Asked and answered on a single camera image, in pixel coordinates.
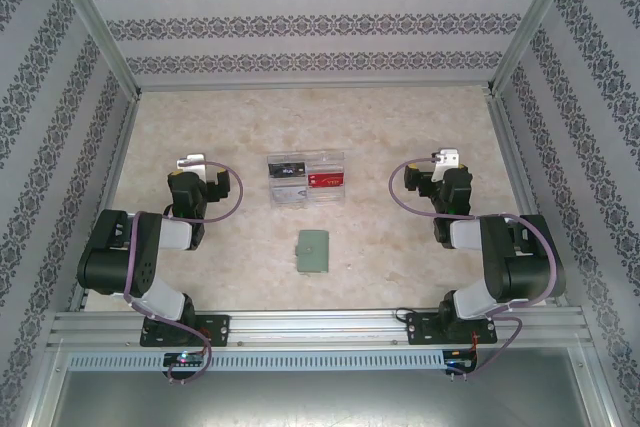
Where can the green leather card holder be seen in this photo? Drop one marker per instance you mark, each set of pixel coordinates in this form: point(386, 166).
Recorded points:
point(314, 252)

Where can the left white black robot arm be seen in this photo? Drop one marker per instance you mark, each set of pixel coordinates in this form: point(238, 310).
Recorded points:
point(110, 257)

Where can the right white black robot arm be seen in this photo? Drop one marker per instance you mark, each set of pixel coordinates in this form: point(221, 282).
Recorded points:
point(530, 267)

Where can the black card white print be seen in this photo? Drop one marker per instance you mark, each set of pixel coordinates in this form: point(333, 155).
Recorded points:
point(287, 170)

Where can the silver grey card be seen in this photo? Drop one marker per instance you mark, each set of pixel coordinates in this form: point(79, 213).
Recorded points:
point(290, 193)

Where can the clear acrylic card organizer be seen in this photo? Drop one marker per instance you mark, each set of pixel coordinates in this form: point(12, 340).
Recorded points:
point(327, 162)

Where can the red VIP card gold print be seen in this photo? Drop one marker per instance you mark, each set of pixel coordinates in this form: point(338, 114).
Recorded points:
point(327, 179)

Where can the small controller board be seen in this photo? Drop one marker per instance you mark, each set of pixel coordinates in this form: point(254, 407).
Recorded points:
point(185, 358)
point(460, 362)

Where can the grey metal panel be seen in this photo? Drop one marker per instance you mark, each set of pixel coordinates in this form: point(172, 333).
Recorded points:
point(320, 402)

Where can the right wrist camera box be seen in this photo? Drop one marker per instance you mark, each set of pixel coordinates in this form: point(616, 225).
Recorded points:
point(447, 157)

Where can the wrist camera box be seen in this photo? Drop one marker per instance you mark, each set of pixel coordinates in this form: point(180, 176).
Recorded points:
point(196, 161)
point(447, 157)

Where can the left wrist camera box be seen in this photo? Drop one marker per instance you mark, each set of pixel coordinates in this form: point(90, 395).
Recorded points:
point(196, 161)

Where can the aluminium side rail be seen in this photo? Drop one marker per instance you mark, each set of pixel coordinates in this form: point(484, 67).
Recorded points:
point(511, 147)
point(119, 147)

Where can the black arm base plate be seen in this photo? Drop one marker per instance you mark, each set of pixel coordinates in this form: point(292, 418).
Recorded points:
point(220, 329)
point(420, 329)

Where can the aluminium frame post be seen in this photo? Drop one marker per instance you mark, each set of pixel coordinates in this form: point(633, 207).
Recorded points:
point(532, 22)
point(96, 22)

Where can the aluminium mounting rail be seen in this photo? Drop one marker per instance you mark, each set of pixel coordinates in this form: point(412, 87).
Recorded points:
point(320, 329)

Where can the aluminium frame strut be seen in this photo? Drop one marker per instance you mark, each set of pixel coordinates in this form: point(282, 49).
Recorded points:
point(595, 387)
point(48, 382)

